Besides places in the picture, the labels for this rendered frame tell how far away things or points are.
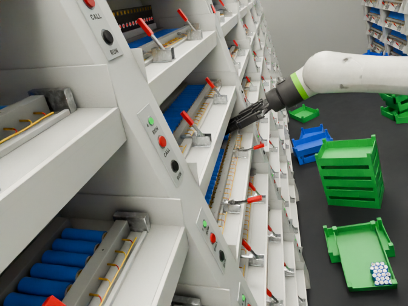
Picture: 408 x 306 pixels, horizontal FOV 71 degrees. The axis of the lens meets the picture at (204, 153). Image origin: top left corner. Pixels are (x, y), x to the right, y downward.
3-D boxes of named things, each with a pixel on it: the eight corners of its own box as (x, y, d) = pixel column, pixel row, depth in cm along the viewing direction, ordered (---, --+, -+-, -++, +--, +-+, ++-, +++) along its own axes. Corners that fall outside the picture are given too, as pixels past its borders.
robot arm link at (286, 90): (306, 106, 88) (304, 96, 96) (288, 74, 85) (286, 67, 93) (289, 116, 91) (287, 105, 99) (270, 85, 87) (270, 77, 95)
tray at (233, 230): (253, 142, 111) (253, 120, 106) (237, 277, 60) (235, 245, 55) (203, 142, 115) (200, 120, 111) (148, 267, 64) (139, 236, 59)
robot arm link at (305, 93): (348, 78, 90) (331, 47, 89) (353, 79, 78) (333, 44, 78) (306, 101, 96) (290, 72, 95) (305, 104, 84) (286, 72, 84)
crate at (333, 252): (382, 227, 159) (380, 217, 156) (395, 257, 142) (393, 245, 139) (325, 235, 170) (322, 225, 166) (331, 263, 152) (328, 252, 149)
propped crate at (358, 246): (397, 288, 129) (397, 283, 123) (348, 291, 136) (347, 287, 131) (374, 226, 148) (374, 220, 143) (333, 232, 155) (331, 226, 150)
